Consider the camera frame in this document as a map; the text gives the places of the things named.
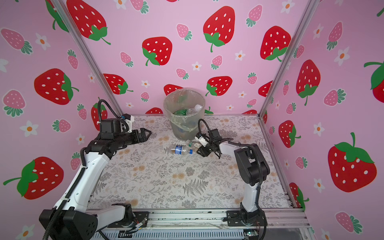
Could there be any clear bottle red cap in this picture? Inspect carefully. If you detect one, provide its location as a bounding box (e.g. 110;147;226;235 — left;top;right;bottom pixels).
194;105;203;112

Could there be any green bottle yellow cap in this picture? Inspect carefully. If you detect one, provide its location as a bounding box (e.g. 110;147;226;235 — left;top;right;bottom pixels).
174;108;189;116

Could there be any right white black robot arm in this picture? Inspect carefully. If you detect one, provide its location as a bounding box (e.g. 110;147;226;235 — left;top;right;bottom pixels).
195;119;271;227

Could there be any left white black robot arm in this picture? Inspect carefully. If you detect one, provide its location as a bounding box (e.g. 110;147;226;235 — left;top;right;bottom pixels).
39;99;152;240

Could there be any clear plastic bin liner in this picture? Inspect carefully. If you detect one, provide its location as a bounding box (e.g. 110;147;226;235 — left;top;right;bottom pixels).
163;87;207;135

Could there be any grey mesh waste bin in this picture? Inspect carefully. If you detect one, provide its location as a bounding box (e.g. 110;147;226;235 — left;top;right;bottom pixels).
163;88;207;142

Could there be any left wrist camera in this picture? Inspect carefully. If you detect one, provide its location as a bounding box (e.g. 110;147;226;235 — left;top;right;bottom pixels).
121;114;135;133

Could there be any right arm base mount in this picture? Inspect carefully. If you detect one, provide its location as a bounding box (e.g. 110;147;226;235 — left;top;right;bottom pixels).
223;210;268;227

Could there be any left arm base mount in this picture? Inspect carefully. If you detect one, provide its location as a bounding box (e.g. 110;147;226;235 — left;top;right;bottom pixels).
108;212;150;229

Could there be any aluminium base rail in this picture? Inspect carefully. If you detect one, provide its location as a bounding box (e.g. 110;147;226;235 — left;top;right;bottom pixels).
90;209;316;240

